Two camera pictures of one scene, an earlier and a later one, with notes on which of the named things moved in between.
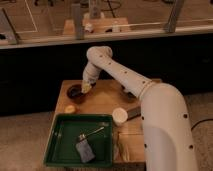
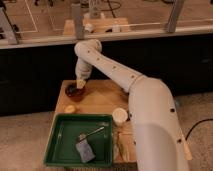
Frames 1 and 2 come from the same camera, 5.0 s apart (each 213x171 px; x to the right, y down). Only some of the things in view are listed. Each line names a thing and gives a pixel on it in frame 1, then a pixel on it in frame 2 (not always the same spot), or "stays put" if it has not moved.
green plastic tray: (98, 129) stays put
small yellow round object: (69, 109) stays put
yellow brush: (86, 87) → (80, 83)
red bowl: (75, 94) stays put
